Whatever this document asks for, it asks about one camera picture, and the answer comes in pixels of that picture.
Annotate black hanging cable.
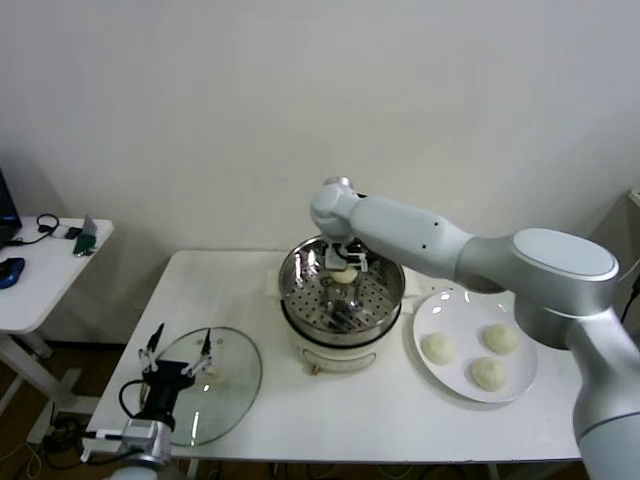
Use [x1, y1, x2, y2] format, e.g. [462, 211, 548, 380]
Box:
[619, 294, 640, 329]

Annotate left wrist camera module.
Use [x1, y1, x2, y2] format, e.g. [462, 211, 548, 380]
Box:
[79, 428, 126, 464]

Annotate green circuit board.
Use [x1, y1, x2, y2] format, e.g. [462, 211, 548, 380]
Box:
[73, 233, 97, 260]

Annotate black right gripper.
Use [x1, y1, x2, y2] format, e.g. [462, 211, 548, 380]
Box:
[323, 240, 372, 291]

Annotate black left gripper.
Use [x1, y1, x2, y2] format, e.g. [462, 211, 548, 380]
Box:
[138, 322, 215, 419]

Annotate white side table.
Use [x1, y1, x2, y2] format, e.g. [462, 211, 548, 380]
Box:
[0, 217, 115, 446]

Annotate black laptop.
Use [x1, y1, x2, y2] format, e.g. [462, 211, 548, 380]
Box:
[0, 167, 24, 249]

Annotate round glass pot lid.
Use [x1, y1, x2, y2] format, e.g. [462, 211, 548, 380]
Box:
[140, 327, 263, 448]

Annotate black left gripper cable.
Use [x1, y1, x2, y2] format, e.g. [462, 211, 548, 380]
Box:
[117, 379, 151, 419]

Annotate perforated steel steamer basket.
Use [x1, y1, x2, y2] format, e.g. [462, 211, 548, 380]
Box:
[278, 234, 405, 346]

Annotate blue computer mouse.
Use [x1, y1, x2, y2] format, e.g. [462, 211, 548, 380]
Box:
[0, 257, 26, 290]

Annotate black floor power strip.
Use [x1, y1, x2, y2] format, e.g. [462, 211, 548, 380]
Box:
[42, 417, 84, 454]

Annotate large white round plate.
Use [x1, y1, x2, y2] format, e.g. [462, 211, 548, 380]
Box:
[412, 290, 539, 403]

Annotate black looped thin cable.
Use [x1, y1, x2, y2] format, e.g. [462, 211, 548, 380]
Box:
[3, 214, 62, 249]

